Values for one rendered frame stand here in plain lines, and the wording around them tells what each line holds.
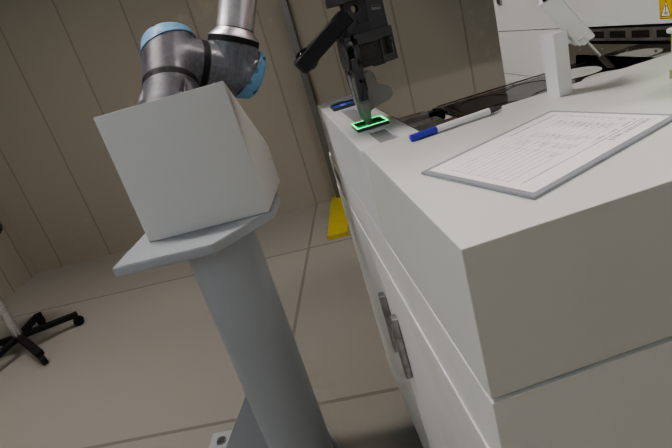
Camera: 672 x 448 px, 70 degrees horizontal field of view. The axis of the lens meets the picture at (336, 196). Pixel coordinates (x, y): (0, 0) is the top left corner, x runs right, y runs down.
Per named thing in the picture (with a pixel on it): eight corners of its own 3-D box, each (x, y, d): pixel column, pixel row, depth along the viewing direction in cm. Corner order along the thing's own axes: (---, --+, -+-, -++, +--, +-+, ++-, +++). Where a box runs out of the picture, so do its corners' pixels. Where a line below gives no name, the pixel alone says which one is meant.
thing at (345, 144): (365, 146, 125) (351, 94, 120) (442, 219, 73) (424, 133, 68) (331, 156, 124) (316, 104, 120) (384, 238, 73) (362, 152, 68)
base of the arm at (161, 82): (120, 109, 91) (119, 68, 95) (152, 147, 105) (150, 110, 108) (198, 95, 91) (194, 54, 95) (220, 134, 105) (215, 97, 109)
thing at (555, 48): (582, 83, 68) (573, -15, 64) (600, 85, 65) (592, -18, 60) (542, 95, 68) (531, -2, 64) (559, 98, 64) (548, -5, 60)
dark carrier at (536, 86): (584, 65, 110) (583, 63, 110) (721, 75, 78) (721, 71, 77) (444, 108, 108) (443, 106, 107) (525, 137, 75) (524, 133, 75)
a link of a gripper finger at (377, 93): (400, 120, 80) (388, 65, 77) (367, 130, 79) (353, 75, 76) (395, 117, 83) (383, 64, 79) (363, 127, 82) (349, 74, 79)
